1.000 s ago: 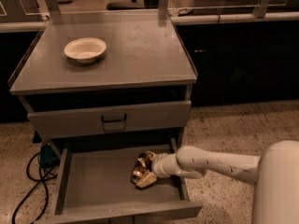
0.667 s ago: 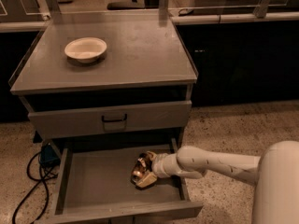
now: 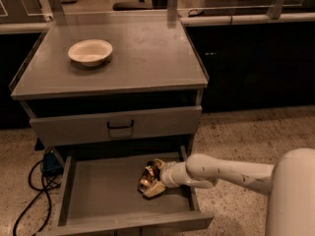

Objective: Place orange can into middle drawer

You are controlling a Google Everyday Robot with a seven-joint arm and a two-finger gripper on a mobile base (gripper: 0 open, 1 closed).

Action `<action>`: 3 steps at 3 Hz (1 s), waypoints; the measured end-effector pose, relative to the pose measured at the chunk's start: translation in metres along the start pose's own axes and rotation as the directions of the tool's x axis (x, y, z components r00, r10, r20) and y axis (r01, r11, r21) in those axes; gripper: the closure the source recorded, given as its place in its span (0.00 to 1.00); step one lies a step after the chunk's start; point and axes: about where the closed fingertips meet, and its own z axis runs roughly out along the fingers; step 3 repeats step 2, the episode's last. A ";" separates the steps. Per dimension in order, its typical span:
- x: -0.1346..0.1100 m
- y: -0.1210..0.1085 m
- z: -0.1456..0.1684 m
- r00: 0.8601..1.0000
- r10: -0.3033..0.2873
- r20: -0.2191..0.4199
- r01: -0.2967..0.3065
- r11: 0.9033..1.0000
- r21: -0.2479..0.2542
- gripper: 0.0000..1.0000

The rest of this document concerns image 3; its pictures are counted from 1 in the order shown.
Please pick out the grey drawer cabinet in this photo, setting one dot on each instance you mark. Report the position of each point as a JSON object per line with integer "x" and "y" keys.
{"x": 153, "y": 65}

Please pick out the grey top drawer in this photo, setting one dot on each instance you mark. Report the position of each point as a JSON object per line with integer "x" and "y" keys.
{"x": 91, "y": 128}

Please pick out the blue power box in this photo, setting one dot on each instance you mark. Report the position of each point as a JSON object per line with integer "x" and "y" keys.
{"x": 51, "y": 165}

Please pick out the white bowl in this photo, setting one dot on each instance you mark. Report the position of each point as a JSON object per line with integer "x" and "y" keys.
{"x": 91, "y": 52}

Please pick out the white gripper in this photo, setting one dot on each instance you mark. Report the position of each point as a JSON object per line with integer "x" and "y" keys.
{"x": 169, "y": 175}

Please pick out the crushed orange can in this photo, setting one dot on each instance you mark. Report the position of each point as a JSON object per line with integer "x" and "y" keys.
{"x": 146, "y": 177}

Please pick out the black drawer handle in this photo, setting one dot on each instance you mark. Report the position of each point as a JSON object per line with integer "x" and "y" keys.
{"x": 111, "y": 125}

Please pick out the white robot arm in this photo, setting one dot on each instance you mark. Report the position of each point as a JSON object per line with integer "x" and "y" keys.
{"x": 289, "y": 185}

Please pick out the open grey middle drawer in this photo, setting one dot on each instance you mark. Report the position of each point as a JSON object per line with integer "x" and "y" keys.
{"x": 99, "y": 197}

